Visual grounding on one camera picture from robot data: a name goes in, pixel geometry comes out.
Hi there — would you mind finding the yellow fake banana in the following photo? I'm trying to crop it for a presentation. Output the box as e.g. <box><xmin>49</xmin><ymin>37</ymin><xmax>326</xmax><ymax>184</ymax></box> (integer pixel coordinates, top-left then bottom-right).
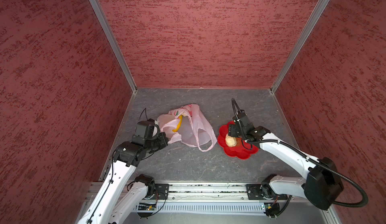
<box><xmin>173</xmin><ymin>115</ymin><xmax>183</xmax><ymax>133</ymax></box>

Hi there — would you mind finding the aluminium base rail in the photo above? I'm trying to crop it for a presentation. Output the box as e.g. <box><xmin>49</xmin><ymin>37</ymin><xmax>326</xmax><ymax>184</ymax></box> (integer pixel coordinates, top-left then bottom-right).
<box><xmin>84</xmin><ymin>181</ymin><xmax>331</xmax><ymax>202</ymax></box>

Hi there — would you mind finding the red flower-shaped bowl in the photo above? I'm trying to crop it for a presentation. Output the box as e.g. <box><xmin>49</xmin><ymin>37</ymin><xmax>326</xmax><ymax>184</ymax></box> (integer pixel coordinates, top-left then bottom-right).
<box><xmin>217</xmin><ymin>121</ymin><xmax>258</xmax><ymax>160</ymax></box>

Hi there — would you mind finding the aluminium corner post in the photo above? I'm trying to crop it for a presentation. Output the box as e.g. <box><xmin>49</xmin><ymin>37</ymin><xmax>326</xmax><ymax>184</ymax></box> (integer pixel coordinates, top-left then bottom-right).
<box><xmin>89</xmin><ymin>0</ymin><xmax>138</xmax><ymax>94</ymax></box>
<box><xmin>270</xmin><ymin>0</ymin><xmax>330</xmax><ymax>95</ymax></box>

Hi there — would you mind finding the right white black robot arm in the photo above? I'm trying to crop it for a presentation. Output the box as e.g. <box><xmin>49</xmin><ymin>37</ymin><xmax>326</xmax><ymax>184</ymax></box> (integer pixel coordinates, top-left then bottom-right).
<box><xmin>228</xmin><ymin>109</ymin><xmax>369</xmax><ymax>211</ymax></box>

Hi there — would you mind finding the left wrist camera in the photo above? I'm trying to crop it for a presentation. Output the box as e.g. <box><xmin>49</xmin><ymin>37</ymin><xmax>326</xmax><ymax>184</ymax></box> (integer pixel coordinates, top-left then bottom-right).
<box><xmin>132</xmin><ymin>120</ymin><xmax>160</xmax><ymax>147</ymax></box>

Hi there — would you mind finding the right aluminium corner post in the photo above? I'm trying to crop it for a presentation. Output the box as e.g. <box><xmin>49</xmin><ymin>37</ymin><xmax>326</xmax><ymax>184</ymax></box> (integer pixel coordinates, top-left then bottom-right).
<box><xmin>270</xmin><ymin>0</ymin><xmax>330</xmax><ymax>95</ymax></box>

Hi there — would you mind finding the white slotted cable duct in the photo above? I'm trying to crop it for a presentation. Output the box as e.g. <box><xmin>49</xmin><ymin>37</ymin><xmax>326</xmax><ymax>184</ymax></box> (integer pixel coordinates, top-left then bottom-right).
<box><xmin>132</xmin><ymin>202</ymin><xmax>267</xmax><ymax>214</ymax></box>

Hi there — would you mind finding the beige fake fruit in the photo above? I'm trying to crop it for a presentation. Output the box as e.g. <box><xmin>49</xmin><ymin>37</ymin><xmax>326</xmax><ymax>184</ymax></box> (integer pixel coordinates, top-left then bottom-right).
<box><xmin>225</xmin><ymin>134</ymin><xmax>238</xmax><ymax>148</ymax></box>

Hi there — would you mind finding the pink plastic bag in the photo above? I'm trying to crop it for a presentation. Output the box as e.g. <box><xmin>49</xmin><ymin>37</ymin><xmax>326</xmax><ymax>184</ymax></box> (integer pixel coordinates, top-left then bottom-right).
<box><xmin>156</xmin><ymin>104</ymin><xmax>217</xmax><ymax>152</ymax></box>

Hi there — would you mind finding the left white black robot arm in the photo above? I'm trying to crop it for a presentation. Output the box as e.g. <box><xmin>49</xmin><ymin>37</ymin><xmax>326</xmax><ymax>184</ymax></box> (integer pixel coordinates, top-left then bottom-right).
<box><xmin>78</xmin><ymin>132</ymin><xmax>168</xmax><ymax>224</ymax></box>

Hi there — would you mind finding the left aluminium corner post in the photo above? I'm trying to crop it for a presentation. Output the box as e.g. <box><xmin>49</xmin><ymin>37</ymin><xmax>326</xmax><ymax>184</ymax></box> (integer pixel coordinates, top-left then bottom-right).
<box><xmin>89</xmin><ymin>0</ymin><xmax>138</xmax><ymax>94</ymax></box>

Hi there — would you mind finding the right black corrugated cable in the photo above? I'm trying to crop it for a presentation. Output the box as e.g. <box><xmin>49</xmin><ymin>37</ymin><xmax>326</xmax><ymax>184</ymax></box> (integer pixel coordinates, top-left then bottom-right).
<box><xmin>230</xmin><ymin>98</ymin><xmax>370</xmax><ymax>209</ymax></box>

